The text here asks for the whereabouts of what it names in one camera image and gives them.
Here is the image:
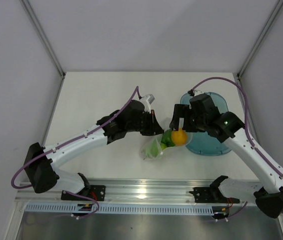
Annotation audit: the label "teal plastic tray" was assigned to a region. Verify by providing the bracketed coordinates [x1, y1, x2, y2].
[186, 92, 231, 156]

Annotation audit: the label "light green gourd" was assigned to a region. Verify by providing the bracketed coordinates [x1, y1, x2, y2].
[144, 138, 161, 159]

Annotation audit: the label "left aluminium frame post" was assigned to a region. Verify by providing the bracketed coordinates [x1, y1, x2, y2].
[20, 0, 65, 78]

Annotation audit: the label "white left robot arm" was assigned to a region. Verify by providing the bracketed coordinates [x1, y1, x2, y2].
[24, 94, 164, 200]

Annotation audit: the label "aluminium frame post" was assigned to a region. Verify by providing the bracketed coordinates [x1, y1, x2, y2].
[20, 0, 65, 78]
[236, 0, 283, 81]

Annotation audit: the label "clear zip top bag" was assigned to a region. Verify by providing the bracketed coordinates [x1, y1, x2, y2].
[140, 118, 193, 160]

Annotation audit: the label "light green round squash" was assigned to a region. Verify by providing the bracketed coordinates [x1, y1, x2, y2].
[159, 142, 168, 150]

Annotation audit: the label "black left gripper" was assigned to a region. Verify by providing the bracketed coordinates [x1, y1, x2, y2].
[126, 109, 164, 136]

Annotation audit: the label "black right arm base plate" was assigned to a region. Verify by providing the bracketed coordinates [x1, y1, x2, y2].
[189, 187, 240, 204]

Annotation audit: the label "slotted cable duct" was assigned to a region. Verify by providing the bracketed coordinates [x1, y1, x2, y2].
[25, 202, 214, 216]

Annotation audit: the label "green bell pepper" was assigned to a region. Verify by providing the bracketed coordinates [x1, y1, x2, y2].
[160, 129, 175, 148]

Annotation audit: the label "yellow lemon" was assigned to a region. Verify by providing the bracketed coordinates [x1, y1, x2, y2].
[170, 128, 188, 146]

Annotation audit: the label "aluminium mounting rail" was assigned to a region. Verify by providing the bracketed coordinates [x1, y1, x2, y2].
[15, 179, 212, 204]

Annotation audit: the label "right aluminium frame post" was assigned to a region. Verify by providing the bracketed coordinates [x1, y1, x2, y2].
[236, 0, 283, 81]

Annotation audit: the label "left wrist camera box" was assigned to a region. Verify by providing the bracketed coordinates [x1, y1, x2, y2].
[139, 94, 155, 106]

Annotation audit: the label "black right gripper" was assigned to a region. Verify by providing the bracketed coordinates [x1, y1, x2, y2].
[169, 103, 207, 133]

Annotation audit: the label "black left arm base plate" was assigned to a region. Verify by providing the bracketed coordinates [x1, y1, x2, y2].
[61, 185, 106, 202]

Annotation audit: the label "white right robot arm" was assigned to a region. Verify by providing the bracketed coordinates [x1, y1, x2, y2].
[169, 93, 283, 219]

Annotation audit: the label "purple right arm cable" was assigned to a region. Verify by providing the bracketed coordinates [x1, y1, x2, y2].
[188, 76, 283, 220]

